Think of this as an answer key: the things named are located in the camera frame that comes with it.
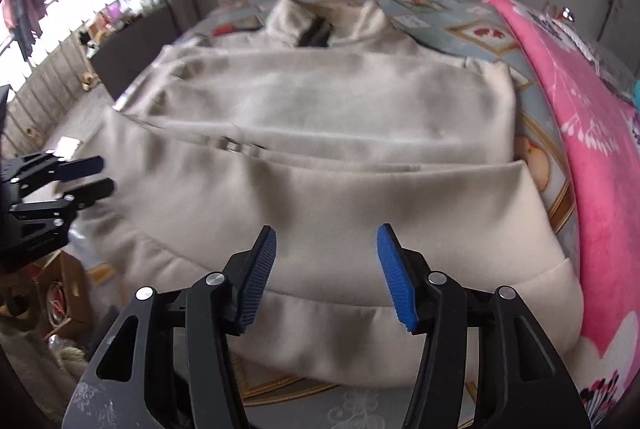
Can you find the brown cardboard box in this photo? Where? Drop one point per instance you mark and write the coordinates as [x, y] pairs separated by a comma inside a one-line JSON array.
[[75, 279]]

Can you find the cyan plush toy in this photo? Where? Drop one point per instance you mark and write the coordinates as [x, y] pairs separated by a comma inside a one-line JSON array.
[[637, 91]]

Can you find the fruit print tablecloth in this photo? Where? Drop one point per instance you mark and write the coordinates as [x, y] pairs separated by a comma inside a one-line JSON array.
[[350, 409]]

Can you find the cream jacket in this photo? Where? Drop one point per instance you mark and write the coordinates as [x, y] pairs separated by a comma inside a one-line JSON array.
[[325, 119]]

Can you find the pile of household sundries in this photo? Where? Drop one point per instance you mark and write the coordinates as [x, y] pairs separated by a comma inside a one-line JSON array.
[[125, 4]]

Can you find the pink printed blanket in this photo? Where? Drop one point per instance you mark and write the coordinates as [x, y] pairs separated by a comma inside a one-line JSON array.
[[600, 209]]

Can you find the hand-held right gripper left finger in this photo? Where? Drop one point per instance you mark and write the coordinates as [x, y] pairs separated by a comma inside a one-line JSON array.
[[257, 279]]

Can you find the window guard railing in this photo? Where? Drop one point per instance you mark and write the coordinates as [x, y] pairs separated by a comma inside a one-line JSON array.
[[60, 74]]

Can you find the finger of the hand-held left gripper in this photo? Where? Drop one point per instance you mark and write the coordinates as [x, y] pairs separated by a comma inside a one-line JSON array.
[[82, 167], [95, 191]]

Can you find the grey lace-trimmed pillow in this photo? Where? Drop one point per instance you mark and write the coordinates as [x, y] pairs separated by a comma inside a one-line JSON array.
[[610, 59]]

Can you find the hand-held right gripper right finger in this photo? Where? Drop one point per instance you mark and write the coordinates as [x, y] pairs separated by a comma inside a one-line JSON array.
[[397, 279]]

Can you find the dark grey cabinet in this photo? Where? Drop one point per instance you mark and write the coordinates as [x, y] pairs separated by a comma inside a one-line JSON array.
[[135, 59]]

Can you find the white door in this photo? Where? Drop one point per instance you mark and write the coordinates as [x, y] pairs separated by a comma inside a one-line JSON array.
[[620, 9]]

